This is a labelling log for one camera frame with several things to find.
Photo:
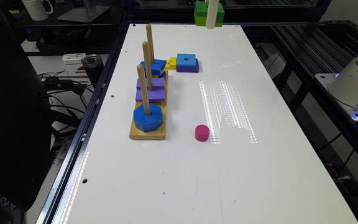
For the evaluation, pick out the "blue octagon block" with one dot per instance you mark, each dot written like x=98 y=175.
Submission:
x=148 y=123

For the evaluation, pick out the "wooden peg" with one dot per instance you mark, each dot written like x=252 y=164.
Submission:
x=144 y=90
x=145 y=47
x=150 y=42

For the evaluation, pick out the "black office chair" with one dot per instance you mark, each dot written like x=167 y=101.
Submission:
x=25 y=128

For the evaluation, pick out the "pink cylinder block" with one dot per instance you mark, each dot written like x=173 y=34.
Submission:
x=201 y=133

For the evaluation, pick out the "middle wooden peg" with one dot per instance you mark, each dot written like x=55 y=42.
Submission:
x=145 y=47

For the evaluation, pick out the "dark purple square block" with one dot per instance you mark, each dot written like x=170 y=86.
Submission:
x=189 y=69

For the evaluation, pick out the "front wooden peg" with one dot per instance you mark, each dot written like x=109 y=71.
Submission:
x=144 y=90

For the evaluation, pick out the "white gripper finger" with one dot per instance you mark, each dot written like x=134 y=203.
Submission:
x=213 y=6

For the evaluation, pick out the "wooden peg base board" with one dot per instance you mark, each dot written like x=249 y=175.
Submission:
x=136 y=134

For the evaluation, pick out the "yellow block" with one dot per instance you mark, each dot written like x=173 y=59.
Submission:
x=171 y=64

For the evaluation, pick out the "rear wooden peg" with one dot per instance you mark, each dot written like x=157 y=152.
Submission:
x=150 y=42

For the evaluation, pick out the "white remote control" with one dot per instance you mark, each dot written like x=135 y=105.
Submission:
x=71 y=59

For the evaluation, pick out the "monitor stand base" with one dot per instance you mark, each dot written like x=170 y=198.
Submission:
x=86 y=14

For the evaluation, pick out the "black tumbler cup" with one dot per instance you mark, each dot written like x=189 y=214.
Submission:
x=93 y=65

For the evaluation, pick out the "blue block on rear peg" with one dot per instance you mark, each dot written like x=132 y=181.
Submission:
x=158 y=67

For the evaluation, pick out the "light blue square block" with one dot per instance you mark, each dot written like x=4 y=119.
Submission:
x=186 y=60

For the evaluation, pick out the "purple square block on peg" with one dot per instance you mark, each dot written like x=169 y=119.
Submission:
x=158 y=94

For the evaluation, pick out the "dark green square block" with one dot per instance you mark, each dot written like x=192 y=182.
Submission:
x=201 y=9

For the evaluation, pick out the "white mug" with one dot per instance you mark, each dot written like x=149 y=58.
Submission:
x=36 y=9

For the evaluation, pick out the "light green square block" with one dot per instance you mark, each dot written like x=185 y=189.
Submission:
x=201 y=21

